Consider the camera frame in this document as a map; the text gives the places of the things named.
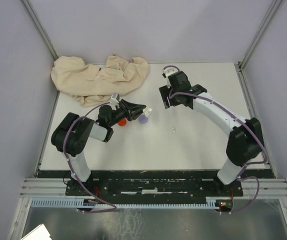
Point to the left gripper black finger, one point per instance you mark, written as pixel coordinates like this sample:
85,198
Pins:
133,107
135,113

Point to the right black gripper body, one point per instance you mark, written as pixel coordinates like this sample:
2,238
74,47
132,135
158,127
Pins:
172,97

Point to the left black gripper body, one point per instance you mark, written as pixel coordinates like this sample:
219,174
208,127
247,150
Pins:
121,113

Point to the purple round charging case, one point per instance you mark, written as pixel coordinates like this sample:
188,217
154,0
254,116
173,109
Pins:
143,119

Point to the white round charging case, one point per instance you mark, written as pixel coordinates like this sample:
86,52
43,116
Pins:
147,111

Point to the red round charging case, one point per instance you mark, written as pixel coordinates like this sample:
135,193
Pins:
122,123

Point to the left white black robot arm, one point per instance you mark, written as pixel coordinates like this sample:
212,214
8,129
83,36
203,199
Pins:
72,134

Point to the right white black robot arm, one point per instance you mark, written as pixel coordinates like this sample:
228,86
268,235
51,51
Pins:
245,136

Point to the beige crumpled cloth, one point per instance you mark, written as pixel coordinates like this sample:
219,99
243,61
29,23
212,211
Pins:
91,85

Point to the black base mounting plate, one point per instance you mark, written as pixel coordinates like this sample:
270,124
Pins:
145,187

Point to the control box with leds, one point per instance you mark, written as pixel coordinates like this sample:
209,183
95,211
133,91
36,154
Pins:
225,205

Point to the white sheet corner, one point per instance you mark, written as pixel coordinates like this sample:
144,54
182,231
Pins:
39,233

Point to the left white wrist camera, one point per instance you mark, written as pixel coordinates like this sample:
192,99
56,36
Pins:
115,99

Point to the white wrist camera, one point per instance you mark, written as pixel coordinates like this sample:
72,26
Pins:
115,99
169,71

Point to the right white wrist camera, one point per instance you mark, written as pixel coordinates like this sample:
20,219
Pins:
169,71

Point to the aluminium frame rail front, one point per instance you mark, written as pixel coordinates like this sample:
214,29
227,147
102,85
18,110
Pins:
55,188

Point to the right aluminium corner post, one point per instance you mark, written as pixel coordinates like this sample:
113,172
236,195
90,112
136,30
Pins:
268,18

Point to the aluminium corner post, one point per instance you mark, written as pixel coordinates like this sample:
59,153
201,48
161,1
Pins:
28,7
268,18

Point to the left aluminium corner post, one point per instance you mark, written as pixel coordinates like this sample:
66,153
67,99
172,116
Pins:
28,7

